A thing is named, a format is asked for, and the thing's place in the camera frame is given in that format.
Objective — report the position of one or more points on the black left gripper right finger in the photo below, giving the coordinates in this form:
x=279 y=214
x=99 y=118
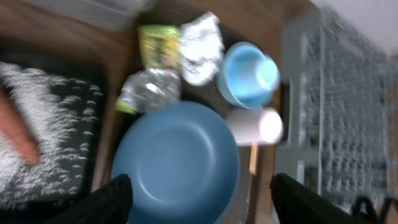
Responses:
x=295 y=203

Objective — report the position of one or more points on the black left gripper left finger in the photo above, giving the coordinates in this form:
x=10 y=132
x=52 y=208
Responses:
x=109 y=204

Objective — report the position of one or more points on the orange carrot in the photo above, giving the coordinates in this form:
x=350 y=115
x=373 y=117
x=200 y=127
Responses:
x=13 y=127

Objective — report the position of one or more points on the white napkin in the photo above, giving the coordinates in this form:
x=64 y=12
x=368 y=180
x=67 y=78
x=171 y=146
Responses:
x=201 y=49

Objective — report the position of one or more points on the grey dishwasher rack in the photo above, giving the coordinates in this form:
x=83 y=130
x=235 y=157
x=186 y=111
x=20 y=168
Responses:
x=340 y=111

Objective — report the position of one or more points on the wooden chopstick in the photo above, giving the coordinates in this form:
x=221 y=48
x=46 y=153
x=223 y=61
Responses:
x=253 y=158

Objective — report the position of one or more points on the dark blue plate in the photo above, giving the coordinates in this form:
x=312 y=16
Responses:
x=183 y=163

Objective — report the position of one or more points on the black tray with rice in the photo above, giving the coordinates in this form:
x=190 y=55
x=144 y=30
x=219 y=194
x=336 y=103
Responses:
x=62 y=104

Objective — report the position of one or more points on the light blue cup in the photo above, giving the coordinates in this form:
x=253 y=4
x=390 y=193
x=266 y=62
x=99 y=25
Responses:
x=251 y=73

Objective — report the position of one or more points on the light blue bowl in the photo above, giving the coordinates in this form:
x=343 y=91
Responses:
x=225 y=90

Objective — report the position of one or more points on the yellow green snack wrapper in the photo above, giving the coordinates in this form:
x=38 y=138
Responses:
x=159 y=46

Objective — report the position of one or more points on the clear plastic bin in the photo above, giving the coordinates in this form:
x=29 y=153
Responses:
x=114 y=15

